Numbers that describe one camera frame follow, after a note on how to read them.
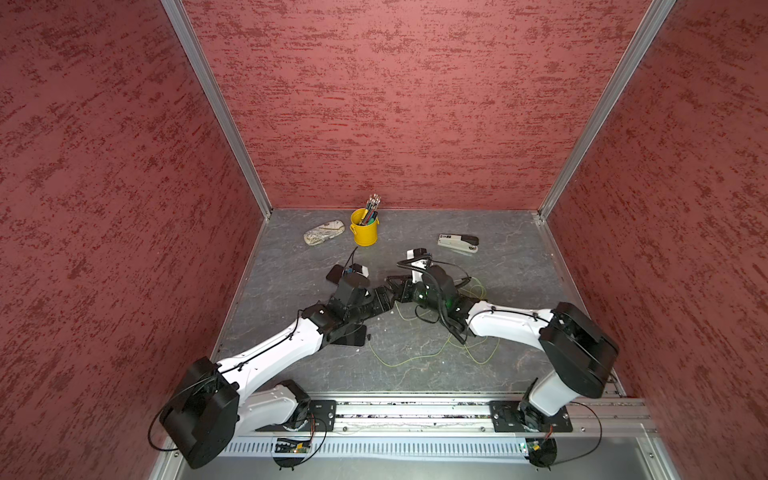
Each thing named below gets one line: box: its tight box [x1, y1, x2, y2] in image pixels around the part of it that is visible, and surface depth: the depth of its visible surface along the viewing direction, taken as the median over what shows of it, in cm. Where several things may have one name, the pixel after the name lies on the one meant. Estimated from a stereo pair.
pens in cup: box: [359, 193, 381, 225], surface depth 105 cm
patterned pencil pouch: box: [303, 219, 346, 246], surface depth 112 cm
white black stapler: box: [437, 233, 479, 253], surface depth 111 cm
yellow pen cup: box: [350, 208, 380, 247], surface depth 108 cm
